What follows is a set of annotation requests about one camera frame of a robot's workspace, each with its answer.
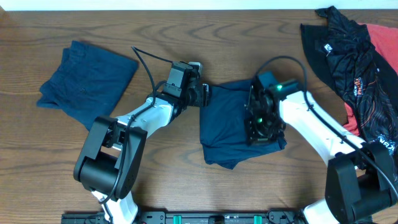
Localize dark navy shorts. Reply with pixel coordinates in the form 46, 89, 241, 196
200, 80, 287, 170

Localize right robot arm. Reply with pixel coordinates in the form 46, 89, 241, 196
245, 73, 397, 223

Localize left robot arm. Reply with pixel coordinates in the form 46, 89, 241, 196
73, 62, 209, 223

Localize folded blue shorts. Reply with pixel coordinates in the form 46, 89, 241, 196
37, 40, 138, 130

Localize black printed t-shirt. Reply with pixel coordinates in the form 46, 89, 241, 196
300, 6, 397, 156

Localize red garment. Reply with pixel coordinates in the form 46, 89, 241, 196
343, 24, 397, 136

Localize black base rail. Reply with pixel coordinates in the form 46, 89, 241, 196
60, 210, 307, 224

